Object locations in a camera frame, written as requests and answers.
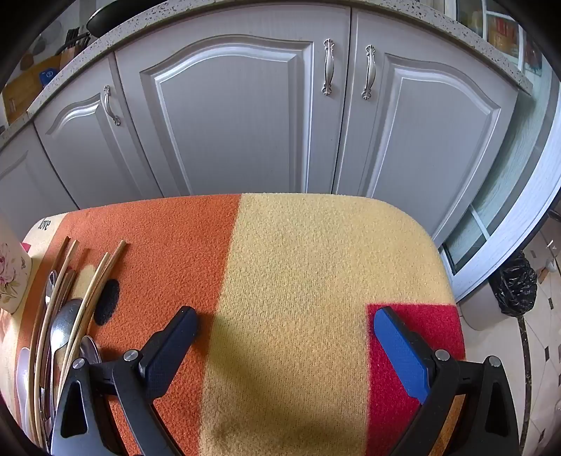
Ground black trash bag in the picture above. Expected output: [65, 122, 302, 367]
[488, 252, 538, 316]

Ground orange yellow red printed blanket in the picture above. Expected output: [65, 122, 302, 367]
[0, 193, 467, 456]

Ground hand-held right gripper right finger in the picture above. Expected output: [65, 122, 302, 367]
[372, 306, 524, 456]

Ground black frying pan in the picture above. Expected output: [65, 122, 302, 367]
[85, 6, 132, 36]

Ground small metal spoon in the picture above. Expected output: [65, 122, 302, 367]
[44, 269, 59, 308]

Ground grey cabinet door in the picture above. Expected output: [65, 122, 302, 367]
[0, 123, 80, 220]
[115, 9, 351, 196]
[333, 11, 520, 237]
[33, 55, 165, 211]

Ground orange food packets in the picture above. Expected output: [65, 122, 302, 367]
[486, 15, 522, 58]

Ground large metal spoon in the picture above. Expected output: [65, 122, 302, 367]
[49, 298, 85, 395]

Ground white framed glass door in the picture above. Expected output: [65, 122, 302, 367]
[440, 57, 561, 303]

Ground wooden knife block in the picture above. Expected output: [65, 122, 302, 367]
[59, 27, 91, 67]

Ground silver cabinet handle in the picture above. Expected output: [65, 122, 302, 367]
[103, 85, 121, 127]
[322, 39, 336, 95]
[361, 44, 378, 99]

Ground dark brown chopstick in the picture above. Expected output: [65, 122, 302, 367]
[55, 269, 77, 308]

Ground white spoon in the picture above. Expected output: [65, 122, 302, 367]
[15, 346, 33, 422]

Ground wooden cutting board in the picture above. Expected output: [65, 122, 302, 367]
[2, 55, 62, 123]

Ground white floral utensil container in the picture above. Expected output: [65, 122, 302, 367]
[0, 215, 33, 314]

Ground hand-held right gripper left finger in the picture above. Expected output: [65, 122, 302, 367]
[50, 306, 200, 456]

